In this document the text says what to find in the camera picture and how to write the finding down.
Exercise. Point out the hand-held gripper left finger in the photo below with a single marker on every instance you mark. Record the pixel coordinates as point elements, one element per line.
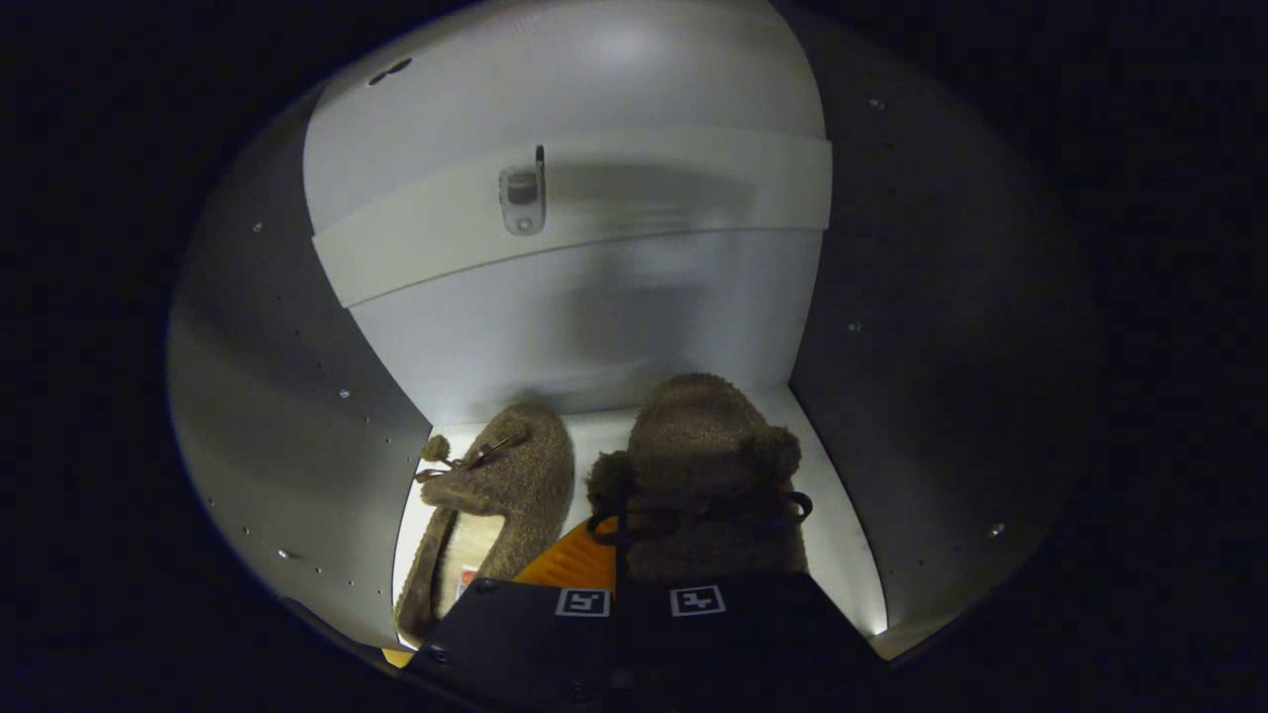
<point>525,634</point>

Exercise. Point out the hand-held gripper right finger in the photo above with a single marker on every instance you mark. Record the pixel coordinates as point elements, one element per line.
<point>753,634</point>

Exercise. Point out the brown fluffy shoe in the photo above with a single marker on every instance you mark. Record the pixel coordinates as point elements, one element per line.
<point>703,436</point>
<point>515,475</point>

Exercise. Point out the grey shoe cabinet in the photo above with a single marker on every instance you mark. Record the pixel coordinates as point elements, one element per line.
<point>594,297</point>

